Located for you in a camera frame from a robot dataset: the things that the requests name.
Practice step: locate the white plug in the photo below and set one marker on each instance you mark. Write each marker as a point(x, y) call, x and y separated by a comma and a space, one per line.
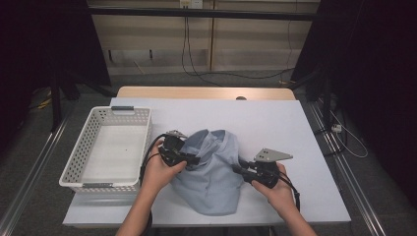
point(336, 128)

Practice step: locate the wooden table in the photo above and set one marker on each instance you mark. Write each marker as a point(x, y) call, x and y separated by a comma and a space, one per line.
point(196, 92)

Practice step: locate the person's right hand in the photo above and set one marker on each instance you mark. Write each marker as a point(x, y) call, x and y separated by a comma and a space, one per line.
point(280, 196)

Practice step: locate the black metal stand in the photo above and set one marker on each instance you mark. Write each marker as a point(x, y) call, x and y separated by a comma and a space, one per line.
point(326, 108)
point(55, 108)

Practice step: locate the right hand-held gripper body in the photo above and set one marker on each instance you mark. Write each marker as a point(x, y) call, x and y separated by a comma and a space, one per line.
point(265, 170)

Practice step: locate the white perforated plastic basket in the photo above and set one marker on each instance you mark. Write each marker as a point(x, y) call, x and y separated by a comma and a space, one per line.
point(111, 154)

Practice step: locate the black curtain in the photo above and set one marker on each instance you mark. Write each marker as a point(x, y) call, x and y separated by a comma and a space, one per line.
point(377, 65)
point(39, 39)

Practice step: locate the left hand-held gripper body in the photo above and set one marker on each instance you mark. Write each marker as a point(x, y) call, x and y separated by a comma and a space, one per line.
point(172, 147)

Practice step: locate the white wall socket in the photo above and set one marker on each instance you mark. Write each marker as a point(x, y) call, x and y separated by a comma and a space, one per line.
point(196, 4)

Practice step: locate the person's left hand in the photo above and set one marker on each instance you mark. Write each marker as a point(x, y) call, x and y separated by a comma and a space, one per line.
point(157, 173)

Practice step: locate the light blue tank top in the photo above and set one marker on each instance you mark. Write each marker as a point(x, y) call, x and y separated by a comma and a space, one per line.
point(209, 183)

